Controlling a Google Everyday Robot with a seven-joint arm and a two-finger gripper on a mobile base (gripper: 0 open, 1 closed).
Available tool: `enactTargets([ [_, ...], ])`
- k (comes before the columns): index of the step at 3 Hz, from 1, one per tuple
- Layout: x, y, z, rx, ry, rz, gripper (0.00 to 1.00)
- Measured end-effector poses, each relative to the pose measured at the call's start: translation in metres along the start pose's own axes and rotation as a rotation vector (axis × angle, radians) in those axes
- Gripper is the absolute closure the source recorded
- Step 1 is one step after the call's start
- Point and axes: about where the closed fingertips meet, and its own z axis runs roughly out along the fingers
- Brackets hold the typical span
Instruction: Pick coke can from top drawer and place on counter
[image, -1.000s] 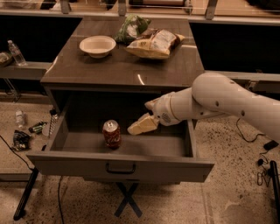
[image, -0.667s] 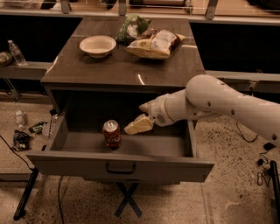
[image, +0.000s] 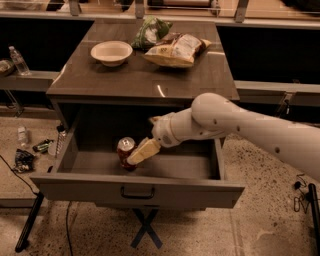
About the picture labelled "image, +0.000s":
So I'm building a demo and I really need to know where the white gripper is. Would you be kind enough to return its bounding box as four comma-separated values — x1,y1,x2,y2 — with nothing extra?
127,113,177,165

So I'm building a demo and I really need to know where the red coke can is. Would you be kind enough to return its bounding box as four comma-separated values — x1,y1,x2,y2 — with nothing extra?
117,137,136,171

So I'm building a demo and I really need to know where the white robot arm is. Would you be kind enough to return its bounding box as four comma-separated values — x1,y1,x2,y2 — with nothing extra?
127,93,320,181

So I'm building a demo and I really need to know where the open grey top drawer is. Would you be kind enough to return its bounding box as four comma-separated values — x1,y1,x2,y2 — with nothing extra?
31,105,244,209

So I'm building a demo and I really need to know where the grey cabinet counter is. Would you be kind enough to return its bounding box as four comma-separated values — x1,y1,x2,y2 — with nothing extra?
45,19,241,148

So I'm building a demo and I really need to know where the green can on floor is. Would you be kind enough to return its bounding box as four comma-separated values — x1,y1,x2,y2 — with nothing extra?
32,139,53,153

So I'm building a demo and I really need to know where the brown chip bag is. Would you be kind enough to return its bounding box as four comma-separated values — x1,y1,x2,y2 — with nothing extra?
144,33,212,68

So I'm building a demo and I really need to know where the white bowl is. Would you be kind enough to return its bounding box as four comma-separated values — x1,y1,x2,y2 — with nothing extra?
91,41,133,67

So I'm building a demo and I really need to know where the clear bottle beside cabinet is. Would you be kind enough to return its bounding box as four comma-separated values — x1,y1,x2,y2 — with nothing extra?
55,124,67,156

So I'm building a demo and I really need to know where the blue tape cross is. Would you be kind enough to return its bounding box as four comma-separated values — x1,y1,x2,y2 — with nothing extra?
131,209,163,249

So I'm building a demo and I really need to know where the green chip bag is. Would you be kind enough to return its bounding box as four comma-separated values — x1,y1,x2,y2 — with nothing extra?
131,16,173,50

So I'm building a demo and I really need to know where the small water bottle on floor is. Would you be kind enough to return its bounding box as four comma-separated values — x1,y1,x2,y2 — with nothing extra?
17,126,29,147

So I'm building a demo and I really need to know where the dark snack bag on floor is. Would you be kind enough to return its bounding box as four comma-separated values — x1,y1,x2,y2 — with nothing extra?
14,149,35,173

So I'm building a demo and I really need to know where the clear water bottle on ledge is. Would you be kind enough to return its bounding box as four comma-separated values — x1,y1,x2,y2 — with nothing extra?
9,46,30,75

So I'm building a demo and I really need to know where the bowl on left ledge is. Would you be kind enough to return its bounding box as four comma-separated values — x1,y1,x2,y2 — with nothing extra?
0,59,15,77

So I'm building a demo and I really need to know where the black bar right floor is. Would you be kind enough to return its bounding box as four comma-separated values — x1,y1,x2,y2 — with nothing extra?
308,183,320,255

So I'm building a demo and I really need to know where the black bar floor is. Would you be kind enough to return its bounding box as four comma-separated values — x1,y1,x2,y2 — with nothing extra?
15,192,44,253
308,183,320,255

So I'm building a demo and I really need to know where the black bar left floor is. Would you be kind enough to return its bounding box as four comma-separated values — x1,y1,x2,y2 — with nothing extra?
15,192,44,253

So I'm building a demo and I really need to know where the black drawer handle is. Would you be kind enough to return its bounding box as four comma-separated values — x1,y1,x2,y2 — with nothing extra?
120,186,155,200

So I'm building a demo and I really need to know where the black cable left floor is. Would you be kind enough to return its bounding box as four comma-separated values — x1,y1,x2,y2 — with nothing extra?
0,153,75,256

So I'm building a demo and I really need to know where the black cable floor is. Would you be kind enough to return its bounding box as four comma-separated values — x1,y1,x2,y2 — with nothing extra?
0,153,75,256
293,173,313,214

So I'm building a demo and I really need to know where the black cable right floor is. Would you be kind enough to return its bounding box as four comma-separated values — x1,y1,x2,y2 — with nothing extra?
293,173,313,214

